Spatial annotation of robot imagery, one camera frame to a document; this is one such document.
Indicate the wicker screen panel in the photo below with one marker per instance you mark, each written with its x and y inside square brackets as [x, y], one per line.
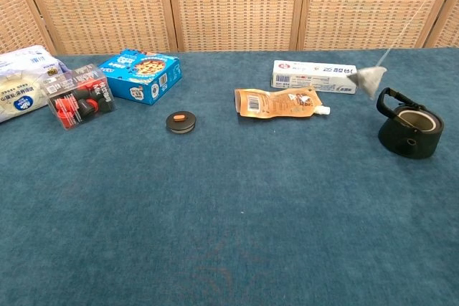
[14, 15]
[450, 26]
[100, 5]
[369, 5]
[233, 5]

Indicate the white toothpaste box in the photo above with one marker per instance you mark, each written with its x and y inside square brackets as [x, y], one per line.
[312, 76]

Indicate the orange spout pouch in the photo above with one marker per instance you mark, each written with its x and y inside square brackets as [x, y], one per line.
[276, 103]

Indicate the black lid with orange knob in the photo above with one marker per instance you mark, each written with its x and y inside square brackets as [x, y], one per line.
[181, 125]

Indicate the blue felt table cover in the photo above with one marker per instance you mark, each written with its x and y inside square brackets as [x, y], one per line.
[215, 195]

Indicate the blue cookie box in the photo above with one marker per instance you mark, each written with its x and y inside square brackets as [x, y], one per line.
[143, 80]

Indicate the clear box red black items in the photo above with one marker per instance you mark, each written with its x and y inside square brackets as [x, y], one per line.
[79, 101]

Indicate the white tissue pack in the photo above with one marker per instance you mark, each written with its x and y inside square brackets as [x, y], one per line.
[18, 84]

